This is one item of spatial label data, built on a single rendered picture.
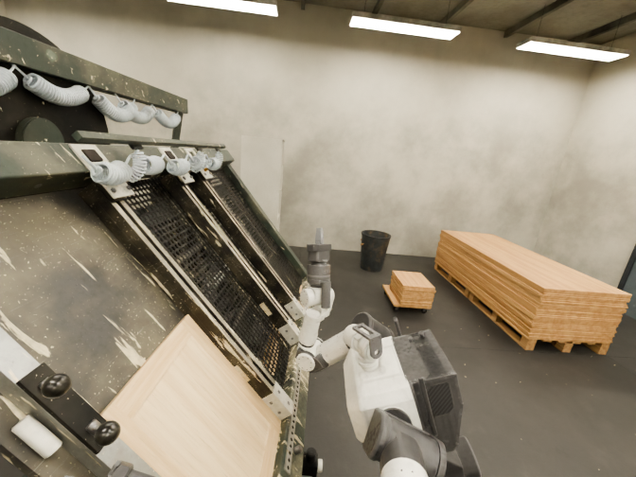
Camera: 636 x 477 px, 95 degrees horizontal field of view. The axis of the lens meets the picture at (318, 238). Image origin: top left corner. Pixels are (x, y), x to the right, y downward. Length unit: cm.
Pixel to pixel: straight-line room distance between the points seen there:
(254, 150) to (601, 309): 466
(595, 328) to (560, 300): 62
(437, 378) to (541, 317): 333
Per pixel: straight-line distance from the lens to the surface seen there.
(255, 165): 451
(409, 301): 407
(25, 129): 153
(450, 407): 95
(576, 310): 440
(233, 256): 153
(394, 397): 86
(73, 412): 81
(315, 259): 107
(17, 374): 80
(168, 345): 104
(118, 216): 113
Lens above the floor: 192
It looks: 16 degrees down
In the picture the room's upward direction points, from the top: 6 degrees clockwise
